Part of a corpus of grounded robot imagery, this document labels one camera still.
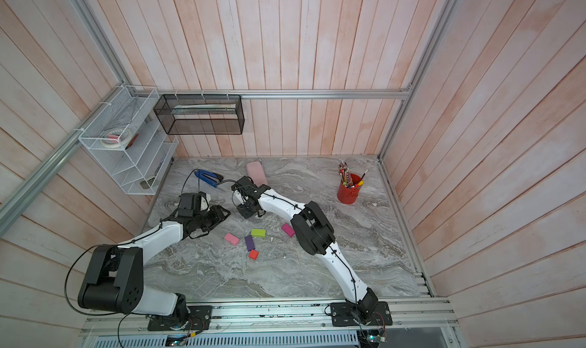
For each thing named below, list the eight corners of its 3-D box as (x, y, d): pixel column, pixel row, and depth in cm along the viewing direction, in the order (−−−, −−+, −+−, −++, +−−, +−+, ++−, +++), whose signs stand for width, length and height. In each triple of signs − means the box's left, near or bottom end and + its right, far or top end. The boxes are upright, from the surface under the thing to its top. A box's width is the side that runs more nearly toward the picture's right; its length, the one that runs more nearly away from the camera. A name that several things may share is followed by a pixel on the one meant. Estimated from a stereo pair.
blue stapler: (191, 179, 114) (190, 176, 112) (199, 170, 118) (198, 167, 116) (215, 187, 111) (214, 184, 109) (222, 178, 115) (221, 175, 113)
